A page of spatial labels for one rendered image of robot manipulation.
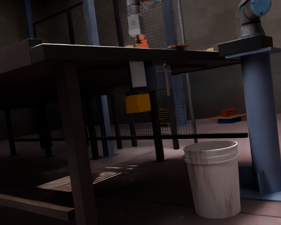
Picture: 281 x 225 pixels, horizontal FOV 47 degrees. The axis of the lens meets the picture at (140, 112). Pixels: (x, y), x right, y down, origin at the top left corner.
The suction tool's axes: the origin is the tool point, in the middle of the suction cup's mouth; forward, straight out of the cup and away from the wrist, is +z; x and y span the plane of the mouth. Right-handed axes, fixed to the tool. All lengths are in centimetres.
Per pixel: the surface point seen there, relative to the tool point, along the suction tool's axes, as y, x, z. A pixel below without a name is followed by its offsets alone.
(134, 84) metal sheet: 37.2, 6.9, 24.0
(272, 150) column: -28, 66, 72
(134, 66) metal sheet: 35.9, 7.4, 15.6
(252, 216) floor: 6, 51, 99
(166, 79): 19.4, 17.6, 22.8
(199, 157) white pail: 10, 28, 65
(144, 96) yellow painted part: 35.6, 10.3, 29.8
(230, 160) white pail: 6, 43, 69
